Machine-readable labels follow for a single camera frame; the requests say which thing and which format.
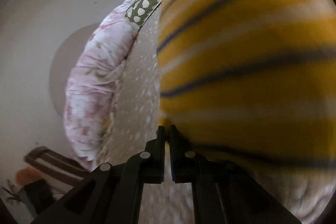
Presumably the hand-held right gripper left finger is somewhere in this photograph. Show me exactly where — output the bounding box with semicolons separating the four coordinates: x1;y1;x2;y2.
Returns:
30;126;166;224

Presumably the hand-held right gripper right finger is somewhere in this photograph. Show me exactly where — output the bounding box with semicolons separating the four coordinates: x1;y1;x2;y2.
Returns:
169;125;302;224

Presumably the yellow striped sweater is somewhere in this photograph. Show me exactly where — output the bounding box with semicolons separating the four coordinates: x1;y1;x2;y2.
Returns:
156;0;336;170

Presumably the beige dotted bedspread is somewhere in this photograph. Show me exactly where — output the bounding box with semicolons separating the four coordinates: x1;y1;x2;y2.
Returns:
98;11;332;224

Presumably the pink floral duvet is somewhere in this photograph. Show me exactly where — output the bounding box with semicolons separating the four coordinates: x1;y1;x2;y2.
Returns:
64;0;150;172

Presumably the dark wooden chair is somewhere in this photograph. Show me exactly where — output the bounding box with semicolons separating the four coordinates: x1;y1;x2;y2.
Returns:
24;147;91;186

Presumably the orange object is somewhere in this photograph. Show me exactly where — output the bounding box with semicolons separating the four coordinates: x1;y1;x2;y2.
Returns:
16;167;44;186

